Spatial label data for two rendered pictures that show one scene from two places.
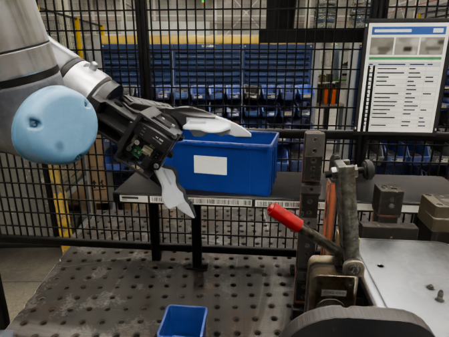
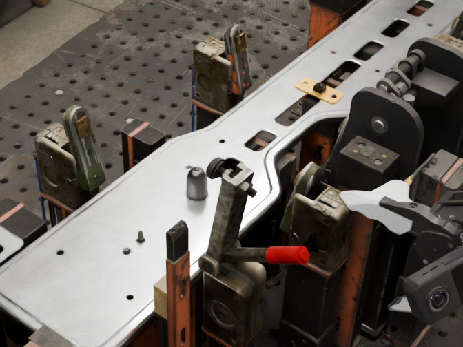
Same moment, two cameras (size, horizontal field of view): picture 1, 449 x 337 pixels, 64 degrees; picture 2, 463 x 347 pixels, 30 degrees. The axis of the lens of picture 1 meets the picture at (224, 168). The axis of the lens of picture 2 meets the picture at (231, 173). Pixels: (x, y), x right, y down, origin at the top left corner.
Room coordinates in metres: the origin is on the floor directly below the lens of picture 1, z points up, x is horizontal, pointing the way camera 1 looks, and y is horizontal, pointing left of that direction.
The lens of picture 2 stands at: (1.14, 0.21, 1.88)
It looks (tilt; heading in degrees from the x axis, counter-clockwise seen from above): 41 degrees down; 210
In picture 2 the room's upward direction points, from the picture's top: 2 degrees clockwise
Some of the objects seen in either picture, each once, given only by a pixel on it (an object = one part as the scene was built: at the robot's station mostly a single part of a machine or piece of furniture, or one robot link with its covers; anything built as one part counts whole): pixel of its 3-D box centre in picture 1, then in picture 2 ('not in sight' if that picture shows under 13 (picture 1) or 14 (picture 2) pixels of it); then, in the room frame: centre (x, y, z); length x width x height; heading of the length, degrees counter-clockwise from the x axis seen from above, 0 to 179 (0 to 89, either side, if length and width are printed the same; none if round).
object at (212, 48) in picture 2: not in sight; (218, 126); (0.05, -0.47, 0.87); 0.12 x 0.09 x 0.35; 85
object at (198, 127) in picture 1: (216, 129); (387, 197); (0.47, 0.01, 1.26); 0.09 x 0.06 x 0.03; 85
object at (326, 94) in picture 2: not in sight; (320, 88); (0.00, -0.29, 1.01); 0.08 x 0.04 x 0.01; 84
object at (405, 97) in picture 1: (400, 79); not in sight; (1.01, -0.48, 1.30); 0.23 x 0.02 x 0.31; 85
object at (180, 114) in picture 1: (185, 123); (417, 224); (0.50, 0.05, 1.27); 0.09 x 0.02 x 0.05; 85
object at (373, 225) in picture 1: (380, 282); not in sight; (0.73, -0.37, 0.85); 0.12 x 0.03 x 0.30; 85
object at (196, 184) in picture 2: not in sight; (196, 184); (0.34, -0.32, 1.02); 0.03 x 0.03 x 0.07
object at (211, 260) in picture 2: not in sight; (209, 264); (0.50, -0.19, 1.06); 0.03 x 0.01 x 0.03; 85
